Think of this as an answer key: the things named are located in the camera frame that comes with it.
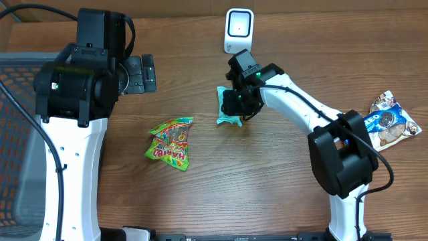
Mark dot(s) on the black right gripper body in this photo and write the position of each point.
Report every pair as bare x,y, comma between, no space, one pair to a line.
235,102

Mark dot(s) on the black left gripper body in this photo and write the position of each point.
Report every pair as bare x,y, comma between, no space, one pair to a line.
132,69

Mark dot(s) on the mint green tissue packet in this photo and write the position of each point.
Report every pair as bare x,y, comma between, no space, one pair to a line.
222,117

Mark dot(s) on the green Haribo gummy bag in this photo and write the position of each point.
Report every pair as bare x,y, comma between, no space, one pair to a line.
170,142

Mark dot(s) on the blue snack packet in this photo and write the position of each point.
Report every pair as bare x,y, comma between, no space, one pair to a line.
381,120

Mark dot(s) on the beige dried mushroom bag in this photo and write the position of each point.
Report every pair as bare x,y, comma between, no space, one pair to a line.
391,136

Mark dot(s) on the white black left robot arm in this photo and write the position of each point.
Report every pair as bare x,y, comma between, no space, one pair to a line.
75,96

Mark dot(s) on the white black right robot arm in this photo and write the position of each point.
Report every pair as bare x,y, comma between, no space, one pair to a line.
341,157

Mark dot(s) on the white barcode scanner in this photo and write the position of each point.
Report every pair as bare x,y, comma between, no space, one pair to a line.
239,23

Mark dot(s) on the grey plastic lattice basket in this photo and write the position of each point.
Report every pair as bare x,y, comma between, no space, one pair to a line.
23,163

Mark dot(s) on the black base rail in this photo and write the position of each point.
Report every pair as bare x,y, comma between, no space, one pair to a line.
304,236

